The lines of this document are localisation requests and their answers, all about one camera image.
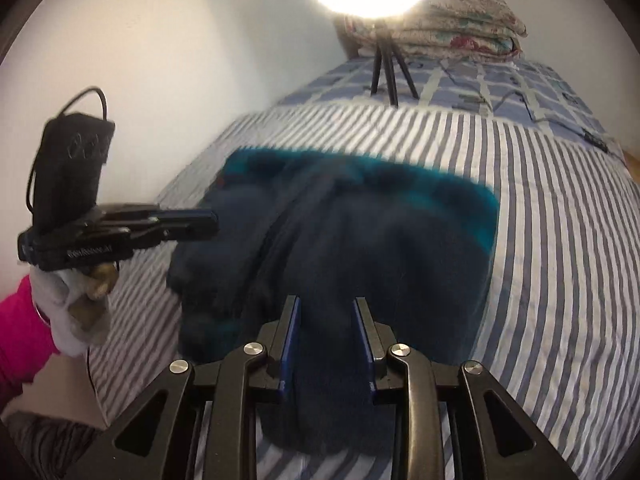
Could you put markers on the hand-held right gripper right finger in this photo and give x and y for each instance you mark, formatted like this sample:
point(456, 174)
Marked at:
point(366, 360)

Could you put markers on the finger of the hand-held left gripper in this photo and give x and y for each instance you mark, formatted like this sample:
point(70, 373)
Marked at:
point(170, 234)
point(175, 216)

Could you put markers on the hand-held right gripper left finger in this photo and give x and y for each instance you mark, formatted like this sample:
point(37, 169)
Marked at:
point(290, 360)

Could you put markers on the teal plaid fleece shirt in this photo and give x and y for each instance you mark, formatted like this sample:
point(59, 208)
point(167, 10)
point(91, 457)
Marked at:
point(350, 240)

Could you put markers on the person's left forearm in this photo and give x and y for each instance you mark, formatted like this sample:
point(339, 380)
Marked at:
point(20, 340)

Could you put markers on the person's left hand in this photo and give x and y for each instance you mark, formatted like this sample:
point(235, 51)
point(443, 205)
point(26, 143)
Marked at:
point(75, 325)

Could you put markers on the black tripod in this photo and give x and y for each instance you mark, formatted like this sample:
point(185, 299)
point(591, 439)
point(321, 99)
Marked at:
point(385, 55)

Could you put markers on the blue checkered bedsheet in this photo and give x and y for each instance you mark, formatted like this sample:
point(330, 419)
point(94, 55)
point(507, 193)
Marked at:
point(500, 90)

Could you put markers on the beige floral folded quilt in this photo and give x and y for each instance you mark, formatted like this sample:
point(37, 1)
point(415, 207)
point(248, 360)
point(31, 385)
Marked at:
point(475, 10)

